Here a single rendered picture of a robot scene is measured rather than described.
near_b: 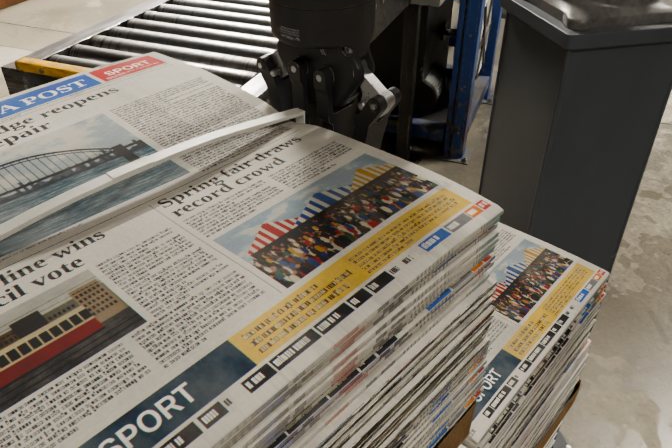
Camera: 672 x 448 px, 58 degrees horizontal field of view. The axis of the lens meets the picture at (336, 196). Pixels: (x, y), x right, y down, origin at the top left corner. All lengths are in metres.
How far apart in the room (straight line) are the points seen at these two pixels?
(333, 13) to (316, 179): 0.11
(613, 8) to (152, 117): 0.65
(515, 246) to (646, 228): 1.65
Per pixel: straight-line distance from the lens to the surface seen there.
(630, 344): 1.89
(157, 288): 0.32
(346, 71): 0.43
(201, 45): 1.42
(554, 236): 1.07
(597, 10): 0.92
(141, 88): 0.52
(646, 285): 2.11
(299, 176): 0.39
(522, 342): 0.62
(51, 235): 0.37
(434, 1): 2.07
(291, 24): 0.42
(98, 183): 0.38
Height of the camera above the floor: 1.27
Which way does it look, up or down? 34 degrees down
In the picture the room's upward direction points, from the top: straight up
